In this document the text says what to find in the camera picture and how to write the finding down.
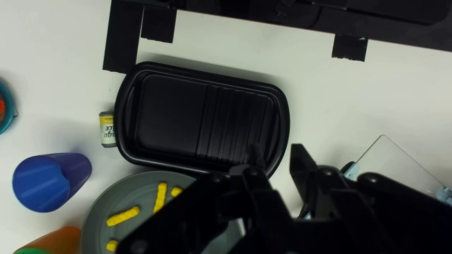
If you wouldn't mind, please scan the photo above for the blue plastic cup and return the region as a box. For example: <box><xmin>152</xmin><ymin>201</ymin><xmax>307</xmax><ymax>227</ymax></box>
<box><xmin>11</xmin><ymin>151</ymin><xmax>93</xmax><ymax>215</ymax></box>

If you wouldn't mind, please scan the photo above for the grey round plate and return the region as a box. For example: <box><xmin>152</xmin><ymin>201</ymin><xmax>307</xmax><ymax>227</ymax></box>
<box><xmin>78</xmin><ymin>170</ymin><xmax>245</xmax><ymax>254</ymax></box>

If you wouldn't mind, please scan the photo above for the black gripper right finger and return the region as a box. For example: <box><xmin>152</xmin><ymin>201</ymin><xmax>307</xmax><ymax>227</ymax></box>
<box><xmin>287</xmin><ymin>143</ymin><xmax>452</xmax><ymax>254</ymax></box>

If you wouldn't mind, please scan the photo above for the small yellow label can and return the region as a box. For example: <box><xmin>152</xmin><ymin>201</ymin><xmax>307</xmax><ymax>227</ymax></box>
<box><xmin>97</xmin><ymin>110</ymin><xmax>117</xmax><ymax>150</ymax></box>

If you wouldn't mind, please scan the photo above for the clear plastic plate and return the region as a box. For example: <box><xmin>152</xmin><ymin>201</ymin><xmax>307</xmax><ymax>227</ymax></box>
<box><xmin>351</xmin><ymin>134</ymin><xmax>447</xmax><ymax>199</ymax></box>

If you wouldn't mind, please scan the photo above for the black ribbed tray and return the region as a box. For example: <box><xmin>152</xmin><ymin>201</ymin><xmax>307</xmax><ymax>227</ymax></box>
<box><xmin>112</xmin><ymin>61</ymin><xmax>292</xmax><ymax>179</ymax></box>

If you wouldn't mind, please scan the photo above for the small teal plate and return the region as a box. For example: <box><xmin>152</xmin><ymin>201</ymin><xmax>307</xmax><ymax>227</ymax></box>
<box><xmin>0</xmin><ymin>76</ymin><xmax>19</xmax><ymax>137</ymax></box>

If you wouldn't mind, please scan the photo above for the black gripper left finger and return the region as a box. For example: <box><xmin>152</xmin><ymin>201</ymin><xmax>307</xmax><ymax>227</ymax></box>
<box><xmin>117</xmin><ymin>143</ymin><xmax>299</xmax><ymax>254</ymax></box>

